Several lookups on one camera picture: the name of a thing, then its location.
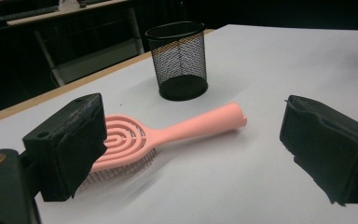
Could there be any pink hairbrush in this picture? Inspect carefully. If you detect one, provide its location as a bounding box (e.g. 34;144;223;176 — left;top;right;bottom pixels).
80;101;248;188

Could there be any black mesh pen holder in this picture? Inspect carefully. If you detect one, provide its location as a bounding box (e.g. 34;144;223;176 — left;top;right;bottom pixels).
145;21;209;102

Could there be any white table sheet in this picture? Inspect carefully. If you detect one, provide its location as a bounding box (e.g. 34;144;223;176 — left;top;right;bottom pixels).
0;23;358;224

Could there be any grey metal frame table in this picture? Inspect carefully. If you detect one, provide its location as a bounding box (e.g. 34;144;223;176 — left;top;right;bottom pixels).
6;0;145;88

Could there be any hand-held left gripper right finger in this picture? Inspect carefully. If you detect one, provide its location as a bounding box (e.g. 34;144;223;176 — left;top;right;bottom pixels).
280;94;358;206

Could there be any wooden table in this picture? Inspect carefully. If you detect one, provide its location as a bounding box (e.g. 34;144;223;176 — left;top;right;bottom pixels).
0;28;216;129

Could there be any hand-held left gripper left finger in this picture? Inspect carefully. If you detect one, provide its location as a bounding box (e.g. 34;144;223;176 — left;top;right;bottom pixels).
22;92;108;203

